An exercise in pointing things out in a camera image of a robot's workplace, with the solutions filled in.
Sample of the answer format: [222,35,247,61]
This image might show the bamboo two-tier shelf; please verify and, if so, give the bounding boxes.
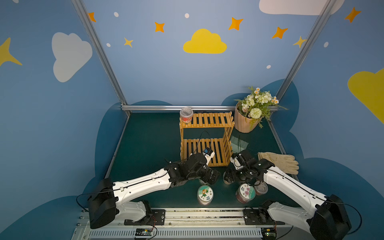
[179,112,235,167]

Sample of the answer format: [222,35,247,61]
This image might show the small clear jar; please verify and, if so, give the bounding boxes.
[254,181,269,196]
[180,107,194,124]

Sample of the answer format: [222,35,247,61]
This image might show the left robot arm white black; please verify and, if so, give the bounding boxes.
[87,149,220,229]

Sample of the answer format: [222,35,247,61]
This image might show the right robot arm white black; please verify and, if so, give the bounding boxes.
[224,150,352,240]

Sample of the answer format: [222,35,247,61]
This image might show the large jar purple flower lid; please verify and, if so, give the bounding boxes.
[236,184,256,204]

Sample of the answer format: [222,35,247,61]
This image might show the large jar orange flower lid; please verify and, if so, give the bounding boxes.
[197,185,214,206]

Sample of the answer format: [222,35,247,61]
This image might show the beige work gloves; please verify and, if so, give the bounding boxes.
[258,152,299,175]

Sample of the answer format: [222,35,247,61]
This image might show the pink ribbed flower pot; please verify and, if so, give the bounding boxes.
[234,103,262,134]

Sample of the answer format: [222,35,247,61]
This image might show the right green circuit board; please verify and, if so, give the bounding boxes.
[261,228,277,240]

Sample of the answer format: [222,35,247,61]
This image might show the green circuit board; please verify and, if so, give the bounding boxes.
[135,229,152,238]
[261,228,277,240]

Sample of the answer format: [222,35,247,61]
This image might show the white green artificial flowers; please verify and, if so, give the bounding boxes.
[236,87,288,128]

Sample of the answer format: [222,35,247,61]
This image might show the left green circuit board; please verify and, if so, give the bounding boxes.
[135,229,152,238]

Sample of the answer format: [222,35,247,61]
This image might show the rear aluminium crossbar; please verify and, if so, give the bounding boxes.
[121,104,280,112]

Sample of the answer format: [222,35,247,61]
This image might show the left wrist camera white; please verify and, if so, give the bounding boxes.
[203,148,215,165]

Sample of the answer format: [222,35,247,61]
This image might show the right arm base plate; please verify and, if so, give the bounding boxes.
[243,208,285,226]

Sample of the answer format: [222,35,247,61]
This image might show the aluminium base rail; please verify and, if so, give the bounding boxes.
[72,207,313,240]

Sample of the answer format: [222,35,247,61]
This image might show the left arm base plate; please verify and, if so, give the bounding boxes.
[124,209,166,227]

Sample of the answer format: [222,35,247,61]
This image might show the right aluminium frame post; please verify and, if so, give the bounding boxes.
[276,0,337,100]

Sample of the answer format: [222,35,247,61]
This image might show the aluminium frame post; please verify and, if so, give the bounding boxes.
[276,0,337,100]
[72,0,131,118]

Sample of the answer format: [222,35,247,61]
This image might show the left aluminium frame post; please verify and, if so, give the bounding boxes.
[72,0,131,118]

